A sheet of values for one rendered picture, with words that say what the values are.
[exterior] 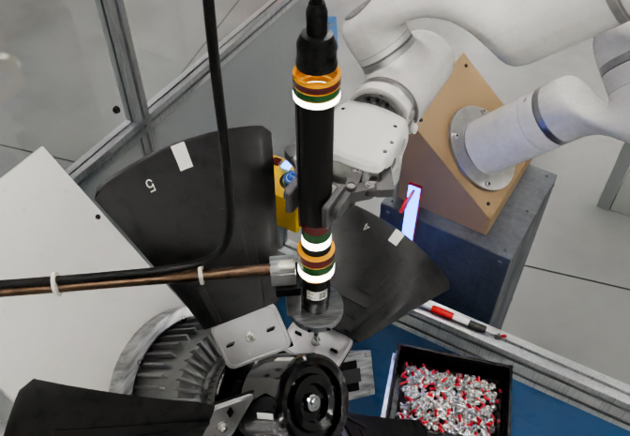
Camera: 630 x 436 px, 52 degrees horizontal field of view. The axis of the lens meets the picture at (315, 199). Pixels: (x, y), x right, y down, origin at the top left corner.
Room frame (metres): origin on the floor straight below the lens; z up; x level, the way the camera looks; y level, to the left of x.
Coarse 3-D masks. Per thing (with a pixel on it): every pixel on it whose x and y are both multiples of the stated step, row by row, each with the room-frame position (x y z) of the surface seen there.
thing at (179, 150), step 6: (180, 144) 0.60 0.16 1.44; (174, 150) 0.59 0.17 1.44; (180, 150) 0.60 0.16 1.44; (186, 150) 0.60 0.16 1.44; (174, 156) 0.59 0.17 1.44; (180, 156) 0.59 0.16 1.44; (186, 156) 0.59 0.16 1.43; (180, 162) 0.59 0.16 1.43; (186, 162) 0.59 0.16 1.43; (180, 168) 0.58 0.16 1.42; (186, 168) 0.58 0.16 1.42
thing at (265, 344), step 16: (272, 304) 0.48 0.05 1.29; (240, 320) 0.47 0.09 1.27; (256, 320) 0.47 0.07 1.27; (272, 320) 0.47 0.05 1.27; (224, 336) 0.46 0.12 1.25; (240, 336) 0.45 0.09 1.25; (256, 336) 0.45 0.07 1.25; (272, 336) 0.45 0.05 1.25; (288, 336) 0.45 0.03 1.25; (224, 352) 0.44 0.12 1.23; (240, 352) 0.44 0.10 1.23; (256, 352) 0.44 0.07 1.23; (272, 352) 0.44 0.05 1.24
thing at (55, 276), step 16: (208, 0) 0.47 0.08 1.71; (320, 0) 0.48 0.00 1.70; (208, 16) 0.47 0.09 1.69; (208, 32) 0.47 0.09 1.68; (208, 48) 0.47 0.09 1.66; (224, 112) 0.47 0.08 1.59; (224, 128) 0.47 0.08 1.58; (224, 144) 0.47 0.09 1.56; (224, 160) 0.47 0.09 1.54; (224, 176) 0.47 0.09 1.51; (224, 240) 0.47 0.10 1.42; (208, 256) 0.47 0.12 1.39; (112, 272) 0.46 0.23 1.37; (128, 272) 0.46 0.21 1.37; (144, 272) 0.46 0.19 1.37; (160, 272) 0.46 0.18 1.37
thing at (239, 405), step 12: (252, 396) 0.37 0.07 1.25; (216, 408) 0.35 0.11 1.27; (228, 408) 0.36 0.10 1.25; (240, 408) 0.37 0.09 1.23; (216, 420) 0.35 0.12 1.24; (228, 420) 0.36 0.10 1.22; (240, 420) 0.36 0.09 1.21; (204, 432) 0.34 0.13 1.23; (216, 432) 0.35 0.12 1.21; (228, 432) 0.36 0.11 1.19
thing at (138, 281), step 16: (176, 272) 0.47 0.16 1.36; (192, 272) 0.47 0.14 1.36; (208, 272) 0.47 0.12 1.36; (224, 272) 0.47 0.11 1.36; (240, 272) 0.47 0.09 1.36; (256, 272) 0.47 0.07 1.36; (0, 288) 0.45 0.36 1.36; (16, 288) 0.45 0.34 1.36; (32, 288) 0.45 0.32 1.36; (48, 288) 0.45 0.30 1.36; (64, 288) 0.45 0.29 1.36; (80, 288) 0.45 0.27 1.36; (96, 288) 0.45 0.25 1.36
